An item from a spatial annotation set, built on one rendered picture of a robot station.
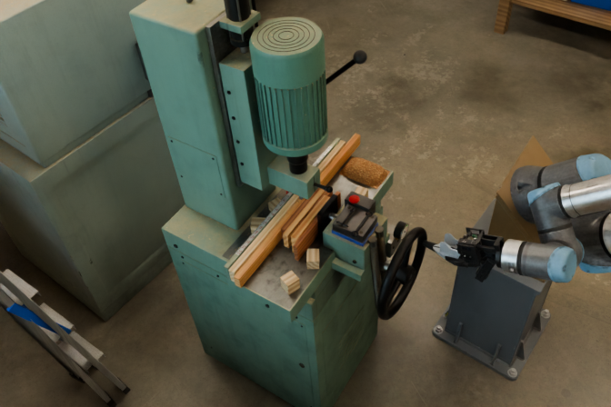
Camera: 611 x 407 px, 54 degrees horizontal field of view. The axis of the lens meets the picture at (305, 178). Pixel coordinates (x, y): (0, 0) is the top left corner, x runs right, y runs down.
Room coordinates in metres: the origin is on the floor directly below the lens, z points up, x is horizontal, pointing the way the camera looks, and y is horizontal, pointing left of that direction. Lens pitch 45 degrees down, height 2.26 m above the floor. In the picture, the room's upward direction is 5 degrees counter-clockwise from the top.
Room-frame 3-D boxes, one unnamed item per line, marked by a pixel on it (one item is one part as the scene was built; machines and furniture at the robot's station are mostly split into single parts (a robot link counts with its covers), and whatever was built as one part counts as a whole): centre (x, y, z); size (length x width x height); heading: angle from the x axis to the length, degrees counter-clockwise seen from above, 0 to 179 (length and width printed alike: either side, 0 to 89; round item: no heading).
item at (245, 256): (1.22, 0.04, 0.93); 0.60 x 0.02 x 0.05; 144
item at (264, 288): (1.15, -0.06, 0.87); 0.61 x 0.30 x 0.06; 144
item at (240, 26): (1.31, 0.13, 1.54); 0.08 x 0.08 x 0.17; 54
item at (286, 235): (1.17, 0.01, 0.93); 0.20 x 0.02 x 0.06; 144
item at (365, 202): (1.10, -0.13, 0.99); 0.13 x 0.11 x 0.06; 144
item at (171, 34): (1.40, 0.25, 1.16); 0.22 x 0.22 x 0.72; 54
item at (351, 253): (1.10, -0.13, 0.92); 0.15 x 0.13 x 0.09; 144
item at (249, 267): (1.23, 0.01, 0.92); 0.67 x 0.02 x 0.04; 144
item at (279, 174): (1.24, 0.03, 1.03); 0.14 x 0.07 x 0.09; 54
